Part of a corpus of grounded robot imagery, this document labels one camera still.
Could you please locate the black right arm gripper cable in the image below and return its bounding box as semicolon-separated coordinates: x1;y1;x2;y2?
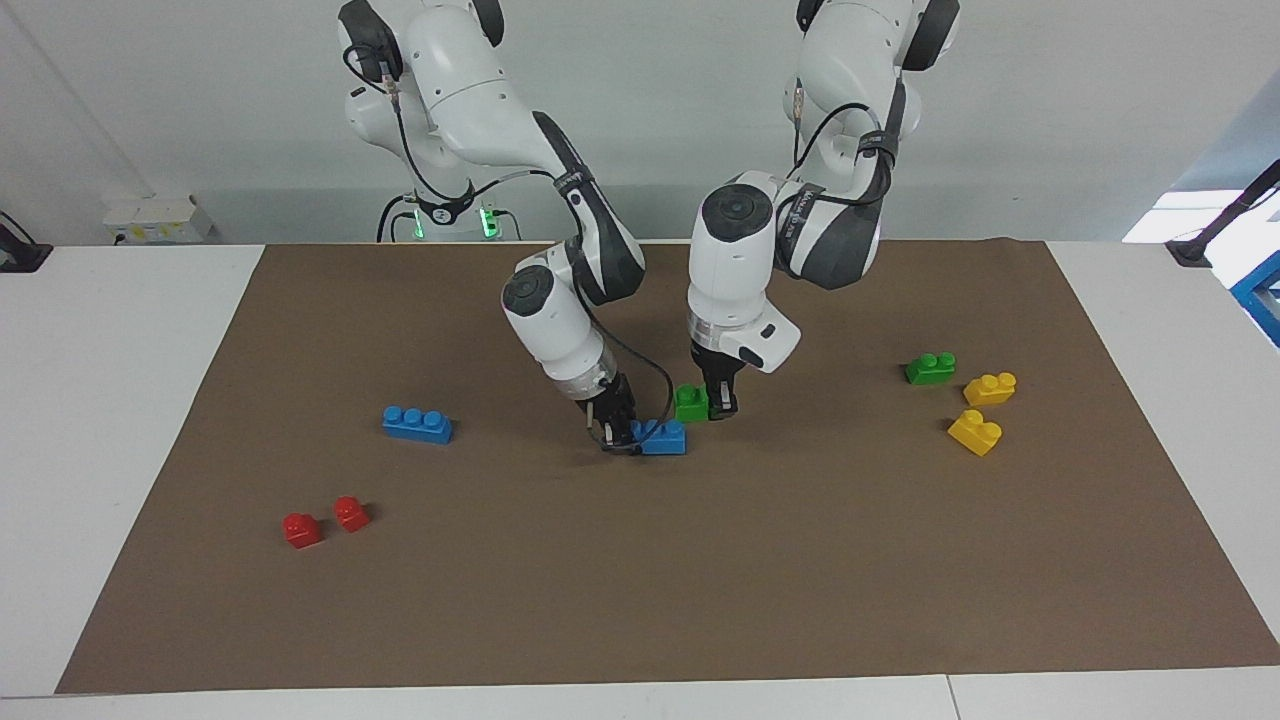
345;45;676;456

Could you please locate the brown paper table mat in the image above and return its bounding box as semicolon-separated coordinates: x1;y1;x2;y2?
55;240;1280;694

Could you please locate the black left arm gripper cable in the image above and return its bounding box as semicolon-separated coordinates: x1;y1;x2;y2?
795;85;891;206

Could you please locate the blue three-stud toy brick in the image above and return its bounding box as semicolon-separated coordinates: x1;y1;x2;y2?
382;405;454;445
630;420;688;456

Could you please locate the white socket box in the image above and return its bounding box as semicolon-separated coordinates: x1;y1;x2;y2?
103;195;213;244

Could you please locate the blue frame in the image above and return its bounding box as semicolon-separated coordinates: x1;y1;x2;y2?
1230;250;1280;349

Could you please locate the yellow two-stud toy brick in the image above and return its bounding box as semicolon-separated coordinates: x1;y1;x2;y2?
947;409;1003;457
963;372;1018;407

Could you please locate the black stand with pole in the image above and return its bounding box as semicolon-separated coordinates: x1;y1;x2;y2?
1165;160;1280;269

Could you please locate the black arm gripper cable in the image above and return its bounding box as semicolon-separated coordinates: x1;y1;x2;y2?
795;85;891;206
345;45;676;456

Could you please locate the black right arm base cable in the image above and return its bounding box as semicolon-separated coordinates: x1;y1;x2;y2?
377;195;416;243

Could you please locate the black table clamp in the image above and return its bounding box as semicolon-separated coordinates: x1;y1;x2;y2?
0;212;53;273

